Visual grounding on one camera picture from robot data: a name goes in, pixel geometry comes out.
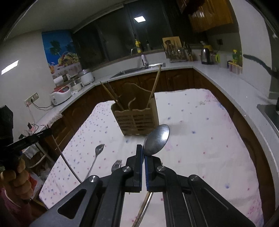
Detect metal chopstick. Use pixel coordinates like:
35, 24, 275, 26
51, 135, 82, 184

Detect steel spoon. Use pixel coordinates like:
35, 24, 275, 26
143, 124, 170, 156

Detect dish rack with utensils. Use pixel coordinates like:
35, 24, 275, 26
162, 36, 193, 63

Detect person left hand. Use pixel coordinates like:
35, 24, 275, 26
1, 158, 33, 206

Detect dark steel fork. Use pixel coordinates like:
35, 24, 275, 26
111, 159, 122, 173

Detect wooden chopstick at right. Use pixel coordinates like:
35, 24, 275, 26
132, 192, 153, 227

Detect steel spork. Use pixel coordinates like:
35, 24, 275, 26
85, 144, 105, 179

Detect white dotted table cloth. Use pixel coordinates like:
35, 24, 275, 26
39, 89, 264, 226

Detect white red rice cooker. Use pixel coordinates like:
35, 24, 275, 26
50, 86, 72, 106

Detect small steel pot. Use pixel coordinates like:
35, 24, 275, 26
70, 78, 84, 91

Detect wooden utensil holder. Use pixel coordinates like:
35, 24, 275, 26
111, 83, 159, 136

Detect white pot cooker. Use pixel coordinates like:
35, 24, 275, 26
78, 69, 95, 86

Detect chopsticks in holder left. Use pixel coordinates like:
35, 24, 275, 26
100, 81, 124, 111

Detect fruit poster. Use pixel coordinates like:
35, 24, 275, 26
42, 30, 81, 79

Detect steel sink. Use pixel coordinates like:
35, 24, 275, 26
111, 62, 166, 79

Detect chopstick in holder right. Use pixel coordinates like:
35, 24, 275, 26
146, 65, 161, 108

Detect oil bottles on counter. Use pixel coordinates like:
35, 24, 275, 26
227, 49, 243, 75

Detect steel electric kettle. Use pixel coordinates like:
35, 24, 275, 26
201, 41, 214, 65

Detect yellow bottle on sill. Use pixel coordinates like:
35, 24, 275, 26
135, 39, 142, 53

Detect upper wooden cabinets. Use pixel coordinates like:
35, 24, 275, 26
177, 0, 234, 32

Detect wall power socket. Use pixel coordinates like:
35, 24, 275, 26
24, 92, 39, 107

